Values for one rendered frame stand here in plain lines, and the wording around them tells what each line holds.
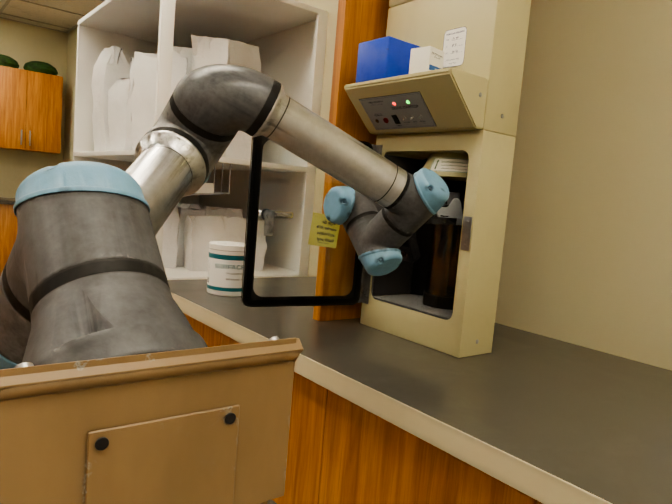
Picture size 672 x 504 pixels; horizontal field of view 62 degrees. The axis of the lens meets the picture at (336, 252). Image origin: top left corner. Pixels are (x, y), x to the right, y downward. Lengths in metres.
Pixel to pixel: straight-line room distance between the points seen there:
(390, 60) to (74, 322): 0.96
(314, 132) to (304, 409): 0.57
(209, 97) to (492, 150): 0.60
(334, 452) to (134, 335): 0.74
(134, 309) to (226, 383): 0.09
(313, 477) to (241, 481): 0.69
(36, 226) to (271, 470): 0.29
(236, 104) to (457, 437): 0.58
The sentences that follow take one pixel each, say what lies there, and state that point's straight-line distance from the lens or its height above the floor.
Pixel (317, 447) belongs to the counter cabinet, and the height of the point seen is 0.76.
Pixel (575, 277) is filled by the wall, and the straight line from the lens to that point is 1.55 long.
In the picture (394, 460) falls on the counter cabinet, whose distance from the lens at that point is 1.00.
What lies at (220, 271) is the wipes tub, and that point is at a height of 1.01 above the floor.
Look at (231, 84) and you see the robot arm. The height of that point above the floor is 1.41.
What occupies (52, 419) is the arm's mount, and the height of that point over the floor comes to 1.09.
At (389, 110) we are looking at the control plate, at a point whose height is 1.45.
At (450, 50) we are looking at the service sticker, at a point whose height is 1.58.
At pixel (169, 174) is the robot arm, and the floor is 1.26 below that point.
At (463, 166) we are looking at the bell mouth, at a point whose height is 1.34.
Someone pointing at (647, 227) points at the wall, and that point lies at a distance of 1.48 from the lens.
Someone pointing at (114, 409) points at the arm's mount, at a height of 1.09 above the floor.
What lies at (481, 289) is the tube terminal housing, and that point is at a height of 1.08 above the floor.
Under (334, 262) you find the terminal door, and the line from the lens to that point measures 1.35.
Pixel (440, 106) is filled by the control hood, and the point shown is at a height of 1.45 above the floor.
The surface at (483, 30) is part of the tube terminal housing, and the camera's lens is 1.25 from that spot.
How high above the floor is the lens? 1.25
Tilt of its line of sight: 6 degrees down
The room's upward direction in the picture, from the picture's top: 5 degrees clockwise
